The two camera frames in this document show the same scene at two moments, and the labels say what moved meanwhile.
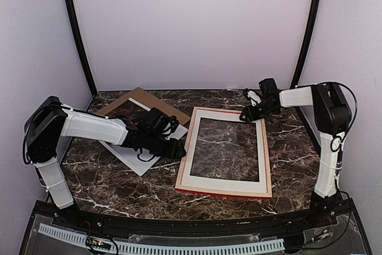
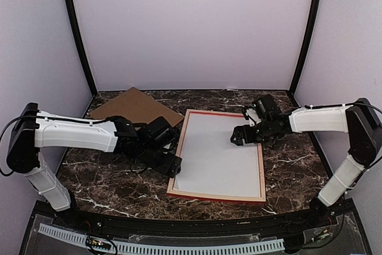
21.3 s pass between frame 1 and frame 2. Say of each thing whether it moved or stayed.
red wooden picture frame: moved
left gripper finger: moved
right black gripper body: moved
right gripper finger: moved
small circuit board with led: stayed
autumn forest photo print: moved
